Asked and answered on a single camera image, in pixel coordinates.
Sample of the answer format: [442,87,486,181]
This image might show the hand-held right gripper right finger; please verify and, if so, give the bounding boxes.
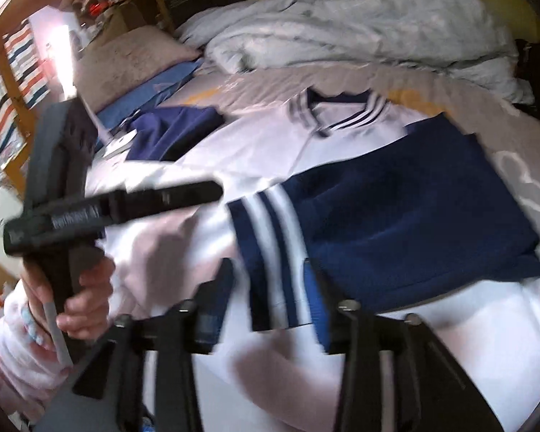
[301,258,516,432]

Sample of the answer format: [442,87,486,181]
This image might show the white and navy varsity jacket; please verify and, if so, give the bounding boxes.
[83,90,540,432]

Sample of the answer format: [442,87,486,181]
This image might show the beige pillow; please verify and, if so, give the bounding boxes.
[72,24,201,111]

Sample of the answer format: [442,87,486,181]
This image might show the striped curtain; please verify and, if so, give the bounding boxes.
[0,18,59,181]

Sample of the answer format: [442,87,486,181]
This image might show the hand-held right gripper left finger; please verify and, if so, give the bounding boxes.
[36,256,235,432]

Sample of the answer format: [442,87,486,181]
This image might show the black cloth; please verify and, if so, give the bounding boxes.
[515,38,540,127]

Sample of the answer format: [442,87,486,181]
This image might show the blue pillow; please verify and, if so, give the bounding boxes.
[94,58,205,131]

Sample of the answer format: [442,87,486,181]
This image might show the white desk lamp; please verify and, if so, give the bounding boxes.
[49,24,138,160]

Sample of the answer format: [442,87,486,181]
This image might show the grey crumpled duvet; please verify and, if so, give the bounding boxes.
[175,0,536,104]

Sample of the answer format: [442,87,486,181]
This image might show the person's left hand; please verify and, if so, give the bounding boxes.
[27,258,114,349]

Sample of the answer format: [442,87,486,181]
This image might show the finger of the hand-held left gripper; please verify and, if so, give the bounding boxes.
[103,181,223,226]

